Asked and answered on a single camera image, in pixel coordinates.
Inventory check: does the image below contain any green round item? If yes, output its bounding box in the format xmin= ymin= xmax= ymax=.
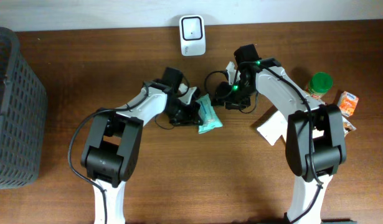
xmin=305 ymin=72 xmax=333 ymax=99

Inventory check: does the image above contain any beige brown snack bag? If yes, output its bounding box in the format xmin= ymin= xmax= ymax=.
xmin=342 ymin=116 xmax=356 ymax=136

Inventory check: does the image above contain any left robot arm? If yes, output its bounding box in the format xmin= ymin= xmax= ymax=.
xmin=80 ymin=67 xmax=203 ymax=223

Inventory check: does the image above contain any teal wipes packet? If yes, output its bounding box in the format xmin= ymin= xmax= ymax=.
xmin=196 ymin=95 xmax=223 ymax=134

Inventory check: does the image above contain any right black cable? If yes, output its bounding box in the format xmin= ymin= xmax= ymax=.
xmin=203 ymin=60 xmax=324 ymax=224

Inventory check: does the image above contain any white cream tube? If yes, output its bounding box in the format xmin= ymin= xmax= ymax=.
xmin=257 ymin=111 xmax=288 ymax=146

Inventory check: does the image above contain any small orange white box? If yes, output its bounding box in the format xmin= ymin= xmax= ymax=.
xmin=337 ymin=91 xmax=359 ymax=117

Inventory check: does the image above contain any grey plastic mesh basket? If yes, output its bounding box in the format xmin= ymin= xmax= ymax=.
xmin=0 ymin=27 xmax=48 ymax=190

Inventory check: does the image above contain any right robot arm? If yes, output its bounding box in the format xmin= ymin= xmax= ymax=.
xmin=212 ymin=44 xmax=346 ymax=223

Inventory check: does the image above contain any left black cable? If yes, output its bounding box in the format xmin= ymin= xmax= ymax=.
xmin=67 ymin=74 xmax=192 ymax=224

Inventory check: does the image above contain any white barcode scanner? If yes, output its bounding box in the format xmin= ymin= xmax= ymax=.
xmin=179 ymin=15 xmax=206 ymax=57

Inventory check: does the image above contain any black cable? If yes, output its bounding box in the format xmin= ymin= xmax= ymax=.
xmin=203 ymin=60 xmax=324 ymax=224
xmin=67 ymin=74 xmax=192 ymax=224

